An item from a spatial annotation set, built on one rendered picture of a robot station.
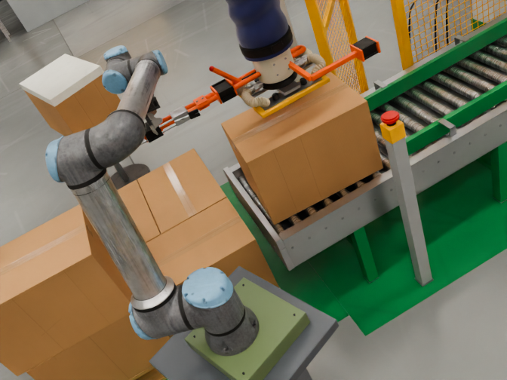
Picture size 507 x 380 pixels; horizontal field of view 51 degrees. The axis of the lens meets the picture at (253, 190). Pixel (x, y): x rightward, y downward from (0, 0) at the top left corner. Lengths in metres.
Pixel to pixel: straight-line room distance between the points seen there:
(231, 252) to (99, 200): 1.12
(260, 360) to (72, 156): 0.87
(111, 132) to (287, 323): 0.87
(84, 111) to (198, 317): 2.30
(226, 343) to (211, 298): 0.21
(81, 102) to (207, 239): 1.51
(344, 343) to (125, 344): 1.05
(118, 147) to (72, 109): 2.27
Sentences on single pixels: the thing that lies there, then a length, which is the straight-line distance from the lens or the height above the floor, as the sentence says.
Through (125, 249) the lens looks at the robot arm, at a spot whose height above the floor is 1.31.
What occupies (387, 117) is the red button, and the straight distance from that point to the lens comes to 2.12.
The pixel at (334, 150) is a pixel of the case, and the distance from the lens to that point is 2.45.
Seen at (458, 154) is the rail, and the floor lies 0.50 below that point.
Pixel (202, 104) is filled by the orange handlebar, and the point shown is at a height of 1.22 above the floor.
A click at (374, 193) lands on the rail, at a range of 2.51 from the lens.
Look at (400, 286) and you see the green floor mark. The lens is 2.85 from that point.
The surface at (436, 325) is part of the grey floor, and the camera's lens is 2.70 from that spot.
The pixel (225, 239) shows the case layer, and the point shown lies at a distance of 2.60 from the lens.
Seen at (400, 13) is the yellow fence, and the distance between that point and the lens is 3.16.
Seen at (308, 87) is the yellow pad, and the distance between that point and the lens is 2.32.
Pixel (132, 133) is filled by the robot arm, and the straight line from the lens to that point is 1.47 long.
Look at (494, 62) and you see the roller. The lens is 3.26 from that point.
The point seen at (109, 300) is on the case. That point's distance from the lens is 2.49.
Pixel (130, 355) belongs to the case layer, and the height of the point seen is 0.29.
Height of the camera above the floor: 2.27
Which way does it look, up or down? 38 degrees down
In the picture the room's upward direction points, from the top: 25 degrees counter-clockwise
